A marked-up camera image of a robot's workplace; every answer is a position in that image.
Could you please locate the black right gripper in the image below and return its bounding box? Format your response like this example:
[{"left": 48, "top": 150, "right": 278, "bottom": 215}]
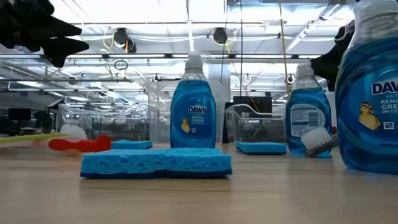
[{"left": 310, "top": 20, "right": 355, "bottom": 91}]

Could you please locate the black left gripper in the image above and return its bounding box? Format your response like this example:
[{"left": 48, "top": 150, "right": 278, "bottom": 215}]
[{"left": 0, "top": 0, "right": 90, "bottom": 68}]

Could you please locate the blue Dawn dish soap bottle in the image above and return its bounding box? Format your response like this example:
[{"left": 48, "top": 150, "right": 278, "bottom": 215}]
[
  {"left": 285, "top": 61, "right": 333, "bottom": 159},
  {"left": 335, "top": 0, "right": 398, "bottom": 175},
  {"left": 170, "top": 52, "right": 217, "bottom": 149}
]

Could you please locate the grey metal spoon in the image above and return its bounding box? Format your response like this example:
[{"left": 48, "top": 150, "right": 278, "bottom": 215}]
[{"left": 300, "top": 126, "right": 340, "bottom": 158}]

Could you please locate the blue cellulose sponge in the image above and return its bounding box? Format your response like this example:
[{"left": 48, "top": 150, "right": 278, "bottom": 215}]
[
  {"left": 80, "top": 147, "right": 233, "bottom": 180},
  {"left": 235, "top": 141, "right": 287, "bottom": 156},
  {"left": 111, "top": 139, "right": 153, "bottom": 151}
]

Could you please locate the yellow-green dish brush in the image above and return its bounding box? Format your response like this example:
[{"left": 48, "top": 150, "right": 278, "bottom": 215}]
[{"left": 0, "top": 123, "right": 88, "bottom": 144}]

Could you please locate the red and pink dish brush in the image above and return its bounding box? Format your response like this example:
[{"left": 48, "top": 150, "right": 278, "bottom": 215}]
[{"left": 29, "top": 134, "right": 112, "bottom": 156}]

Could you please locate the black monitor screen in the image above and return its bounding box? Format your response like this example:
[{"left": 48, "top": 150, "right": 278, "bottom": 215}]
[{"left": 233, "top": 95, "right": 273, "bottom": 114}]

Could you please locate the blue water bottles pack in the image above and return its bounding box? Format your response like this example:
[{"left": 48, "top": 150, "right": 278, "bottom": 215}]
[{"left": 57, "top": 102, "right": 150, "bottom": 141}]

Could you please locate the clear plastic tub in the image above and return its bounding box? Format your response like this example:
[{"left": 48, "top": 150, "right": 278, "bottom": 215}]
[{"left": 147, "top": 79, "right": 231, "bottom": 146}]

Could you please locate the yellow hanging cord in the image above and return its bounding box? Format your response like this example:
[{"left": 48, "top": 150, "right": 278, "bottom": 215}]
[{"left": 277, "top": 0, "right": 292, "bottom": 100}]

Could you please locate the black ceiling cord reel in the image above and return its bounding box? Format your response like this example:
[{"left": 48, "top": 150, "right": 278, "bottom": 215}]
[
  {"left": 112, "top": 27, "right": 137, "bottom": 54},
  {"left": 212, "top": 27, "right": 229, "bottom": 45}
]

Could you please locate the black hanging cable with coil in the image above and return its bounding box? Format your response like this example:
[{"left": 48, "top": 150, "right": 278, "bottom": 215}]
[{"left": 239, "top": 0, "right": 244, "bottom": 102}]

